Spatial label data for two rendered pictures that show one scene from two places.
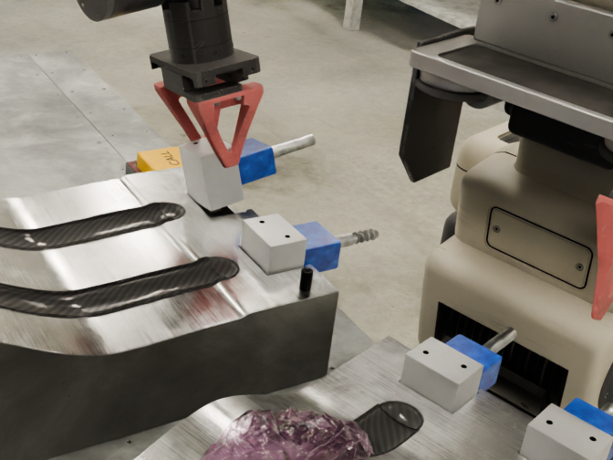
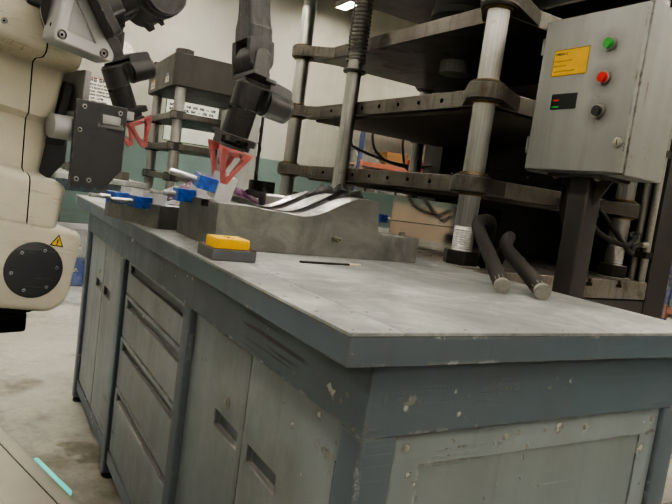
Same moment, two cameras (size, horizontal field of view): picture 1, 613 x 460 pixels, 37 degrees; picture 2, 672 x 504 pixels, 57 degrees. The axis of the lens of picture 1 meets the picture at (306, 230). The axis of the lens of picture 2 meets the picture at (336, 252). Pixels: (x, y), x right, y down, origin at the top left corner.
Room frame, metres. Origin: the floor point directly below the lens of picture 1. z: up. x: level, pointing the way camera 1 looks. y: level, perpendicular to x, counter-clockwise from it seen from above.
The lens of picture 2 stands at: (2.03, 0.42, 0.94)
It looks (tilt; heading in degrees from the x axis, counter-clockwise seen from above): 5 degrees down; 183
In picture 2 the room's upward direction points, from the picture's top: 8 degrees clockwise
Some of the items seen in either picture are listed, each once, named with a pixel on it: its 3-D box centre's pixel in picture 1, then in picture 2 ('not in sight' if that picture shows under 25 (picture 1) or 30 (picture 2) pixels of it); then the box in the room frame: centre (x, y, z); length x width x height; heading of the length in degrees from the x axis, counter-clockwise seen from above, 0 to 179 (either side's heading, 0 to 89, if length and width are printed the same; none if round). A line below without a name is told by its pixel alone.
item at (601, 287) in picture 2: not in sight; (427, 251); (-0.38, 0.63, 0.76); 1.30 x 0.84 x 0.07; 35
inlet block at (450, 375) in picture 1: (471, 362); (136, 201); (0.62, -0.15, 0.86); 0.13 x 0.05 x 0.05; 142
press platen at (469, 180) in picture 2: not in sight; (438, 202); (-0.37, 0.64, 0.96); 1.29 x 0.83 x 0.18; 35
